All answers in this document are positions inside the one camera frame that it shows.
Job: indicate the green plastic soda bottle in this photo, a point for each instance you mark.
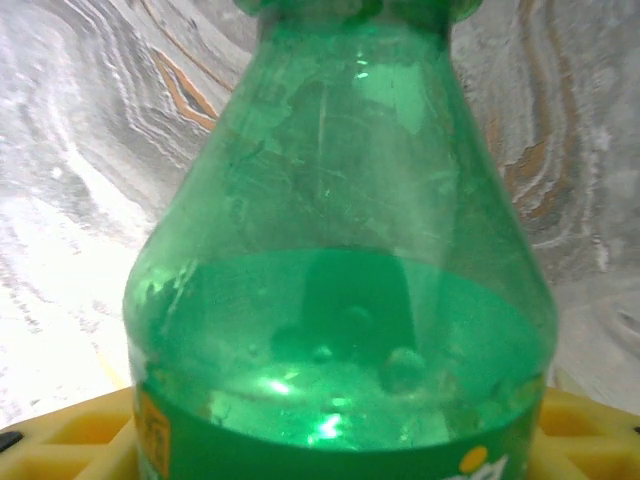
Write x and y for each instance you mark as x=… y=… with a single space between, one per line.
x=340 y=200

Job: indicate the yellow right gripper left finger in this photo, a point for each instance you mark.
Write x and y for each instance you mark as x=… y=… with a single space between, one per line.
x=65 y=445

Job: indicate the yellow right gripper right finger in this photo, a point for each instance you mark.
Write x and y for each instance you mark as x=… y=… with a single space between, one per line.
x=590 y=440

